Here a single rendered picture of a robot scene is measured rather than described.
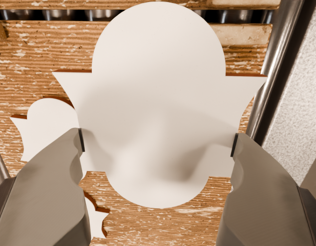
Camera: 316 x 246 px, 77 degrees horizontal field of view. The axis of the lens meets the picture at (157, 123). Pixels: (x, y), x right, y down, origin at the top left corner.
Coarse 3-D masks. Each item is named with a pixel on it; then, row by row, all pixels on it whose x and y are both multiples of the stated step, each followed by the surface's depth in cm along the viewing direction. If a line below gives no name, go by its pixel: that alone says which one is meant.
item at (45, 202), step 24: (48, 144) 10; (72, 144) 10; (24, 168) 8; (48, 168) 8; (72, 168) 9; (24, 192) 7; (48, 192) 7; (72, 192) 7; (0, 216) 6; (24, 216) 6; (48, 216) 6; (72, 216) 6; (0, 240) 6; (24, 240) 6; (48, 240) 6; (72, 240) 6
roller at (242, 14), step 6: (216, 12) 22; (222, 12) 21; (228, 12) 21; (234, 12) 21; (240, 12) 21; (246, 12) 21; (252, 12) 21; (216, 18) 22; (222, 18) 21; (228, 18) 21; (234, 18) 21; (240, 18) 21; (246, 18) 21
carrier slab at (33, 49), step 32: (32, 32) 21; (64, 32) 21; (96, 32) 21; (0, 64) 23; (32, 64) 23; (64, 64) 23; (256, 64) 21; (0, 96) 25; (32, 96) 25; (64, 96) 24; (0, 128) 27; (96, 192) 32; (224, 192) 30; (128, 224) 35; (160, 224) 35; (192, 224) 34
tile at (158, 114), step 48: (96, 48) 10; (144, 48) 10; (192, 48) 10; (96, 96) 12; (144, 96) 11; (192, 96) 11; (240, 96) 11; (96, 144) 13; (144, 144) 13; (192, 144) 13; (144, 192) 15; (192, 192) 15
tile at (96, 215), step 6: (84, 192) 32; (90, 198) 32; (90, 204) 32; (90, 210) 33; (96, 210) 33; (102, 210) 33; (108, 210) 33; (90, 216) 33; (96, 216) 33; (102, 216) 33; (90, 222) 34; (96, 222) 34; (102, 222) 34; (90, 228) 35; (96, 228) 35; (102, 228) 36; (96, 234) 36; (102, 234) 36
